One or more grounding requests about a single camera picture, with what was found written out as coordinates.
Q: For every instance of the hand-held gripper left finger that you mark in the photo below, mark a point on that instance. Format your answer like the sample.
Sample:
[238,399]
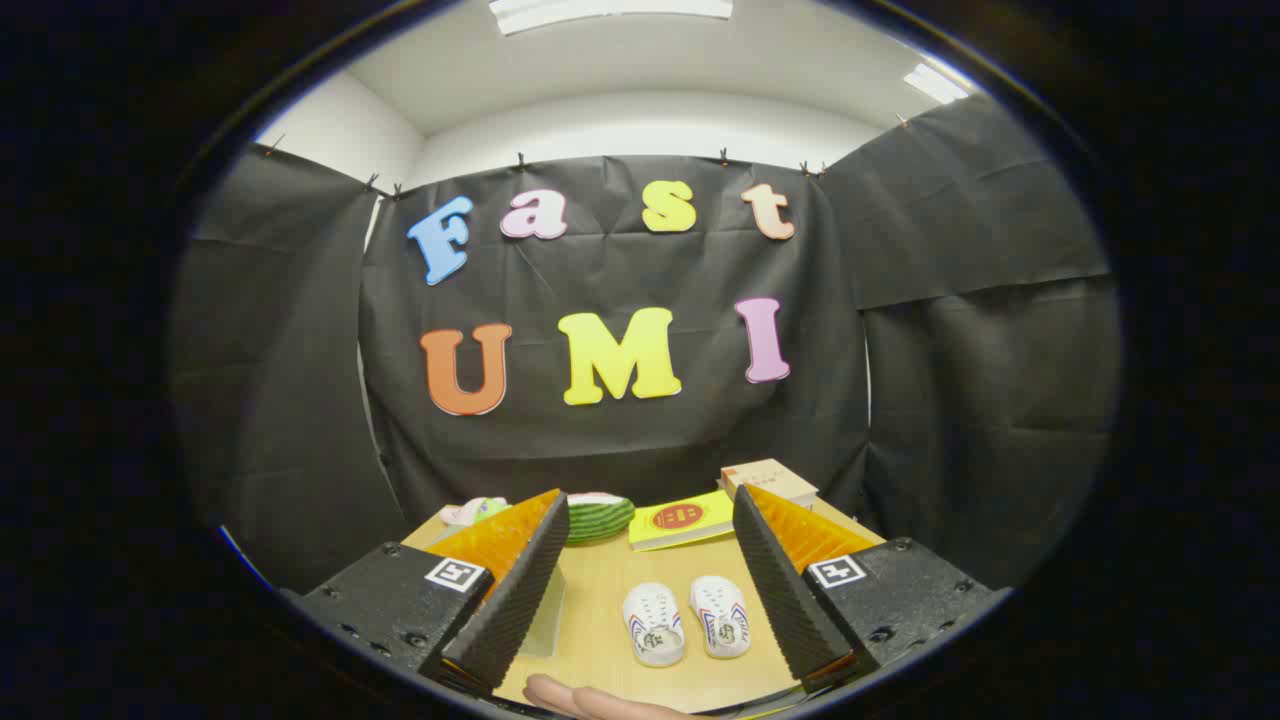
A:
[515,600]

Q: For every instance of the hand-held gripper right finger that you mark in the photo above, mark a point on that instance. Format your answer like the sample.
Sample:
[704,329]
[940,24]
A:
[785,600]

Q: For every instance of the beige fabric storage box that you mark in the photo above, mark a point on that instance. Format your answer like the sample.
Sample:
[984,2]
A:
[548,620]

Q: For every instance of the white striped shoe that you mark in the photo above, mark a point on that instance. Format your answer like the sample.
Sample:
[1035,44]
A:
[718,600]
[650,610]

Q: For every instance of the pink and green plush toy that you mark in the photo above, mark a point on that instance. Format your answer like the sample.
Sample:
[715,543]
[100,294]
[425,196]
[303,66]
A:
[470,512]

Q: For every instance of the watermelon slice plush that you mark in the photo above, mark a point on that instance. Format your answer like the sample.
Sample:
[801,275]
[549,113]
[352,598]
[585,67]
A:
[600,522]

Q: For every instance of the beige book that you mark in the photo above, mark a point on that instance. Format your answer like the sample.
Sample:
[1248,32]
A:
[765,475]

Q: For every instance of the yellow book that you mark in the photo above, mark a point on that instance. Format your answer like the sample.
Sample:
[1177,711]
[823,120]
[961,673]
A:
[655,532]

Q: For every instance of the ceiling light panel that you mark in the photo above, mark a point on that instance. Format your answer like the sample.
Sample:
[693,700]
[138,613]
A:
[610,12]
[935,83]

